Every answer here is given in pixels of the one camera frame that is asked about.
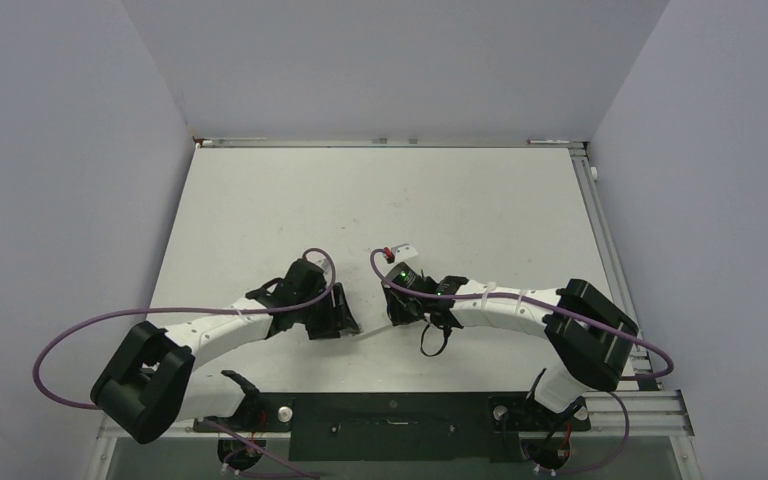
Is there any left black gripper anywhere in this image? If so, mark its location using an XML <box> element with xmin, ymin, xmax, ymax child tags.
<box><xmin>295</xmin><ymin>283</ymin><xmax>357</xmax><ymax>340</ymax></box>

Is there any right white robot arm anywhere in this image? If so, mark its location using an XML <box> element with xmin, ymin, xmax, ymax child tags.
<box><xmin>382</xmin><ymin>262</ymin><xmax>639</xmax><ymax>428</ymax></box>

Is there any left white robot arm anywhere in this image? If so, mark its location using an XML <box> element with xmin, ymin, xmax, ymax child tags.
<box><xmin>90</xmin><ymin>258</ymin><xmax>361</xmax><ymax>444</ymax></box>

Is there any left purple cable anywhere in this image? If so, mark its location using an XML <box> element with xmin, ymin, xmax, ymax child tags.
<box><xmin>32</xmin><ymin>247</ymin><xmax>338</xmax><ymax>478</ymax></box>

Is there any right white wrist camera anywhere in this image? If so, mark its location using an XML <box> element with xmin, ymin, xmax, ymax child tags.
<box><xmin>383</xmin><ymin>243</ymin><xmax>419</xmax><ymax>264</ymax></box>

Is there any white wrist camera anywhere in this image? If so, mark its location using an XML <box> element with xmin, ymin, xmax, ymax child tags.
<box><xmin>312</xmin><ymin>257</ymin><xmax>332</xmax><ymax>275</ymax></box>
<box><xmin>383</xmin><ymin>243</ymin><xmax>419</xmax><ymax>264</ymax></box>

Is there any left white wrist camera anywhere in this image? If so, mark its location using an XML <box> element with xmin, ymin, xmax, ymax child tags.
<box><xmin>312</xmin><ymin>257</ymin><xmax>332</xmax><ymax>275</ymax></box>

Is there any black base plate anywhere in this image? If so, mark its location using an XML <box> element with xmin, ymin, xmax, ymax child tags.
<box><xmin>218</xmin><ymin>392</ymin><xmax>591</xmax><ymax>462</ymax></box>

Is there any aluminium frame rail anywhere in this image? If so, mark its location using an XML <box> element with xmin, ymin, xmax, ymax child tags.
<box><xmin>85</xmin><ymin>142</ymin><xmax>693</xmax><ymax>439</ymax></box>

